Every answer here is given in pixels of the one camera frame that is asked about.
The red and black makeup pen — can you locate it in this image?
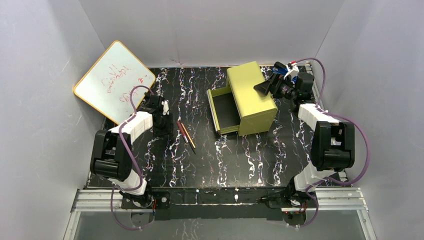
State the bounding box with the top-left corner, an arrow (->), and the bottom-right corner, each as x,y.
176,120 -> 189,144

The gold makeup pencil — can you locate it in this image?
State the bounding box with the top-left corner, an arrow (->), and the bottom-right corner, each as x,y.
180,122 -> 196,149

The green drawer cabinet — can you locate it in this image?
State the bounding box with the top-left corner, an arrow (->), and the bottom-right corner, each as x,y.
207,61 -> 278,136

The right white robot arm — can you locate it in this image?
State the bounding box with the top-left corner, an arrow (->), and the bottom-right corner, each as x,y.
254,72 -> 355,206

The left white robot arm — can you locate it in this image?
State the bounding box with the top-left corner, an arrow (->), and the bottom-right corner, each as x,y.
90,95 -> 174,196

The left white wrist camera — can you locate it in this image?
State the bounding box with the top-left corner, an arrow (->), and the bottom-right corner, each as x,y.
162,100 -> 170,116

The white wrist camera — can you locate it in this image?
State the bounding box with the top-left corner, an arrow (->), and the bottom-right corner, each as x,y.
283,61 -> 300,81
162,100 -> 170,116

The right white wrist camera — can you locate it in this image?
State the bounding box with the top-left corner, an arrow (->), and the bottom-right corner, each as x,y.
283,61 -> 300,81

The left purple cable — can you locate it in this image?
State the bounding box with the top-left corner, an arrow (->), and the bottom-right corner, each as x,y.
109,85 -> 155,231

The purple cable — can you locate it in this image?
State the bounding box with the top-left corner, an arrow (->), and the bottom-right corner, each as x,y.
298,56 -> 372,229
109,85 -> 155,231

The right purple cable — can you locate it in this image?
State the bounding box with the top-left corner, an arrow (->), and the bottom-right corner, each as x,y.
298,56 -> 372,229

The whiteboard with yellow frame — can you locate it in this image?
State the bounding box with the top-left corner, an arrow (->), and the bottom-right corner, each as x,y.
73,40 -> 156,124

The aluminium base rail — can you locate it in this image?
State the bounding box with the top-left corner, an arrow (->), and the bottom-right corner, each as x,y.
64,187 -> 376,240

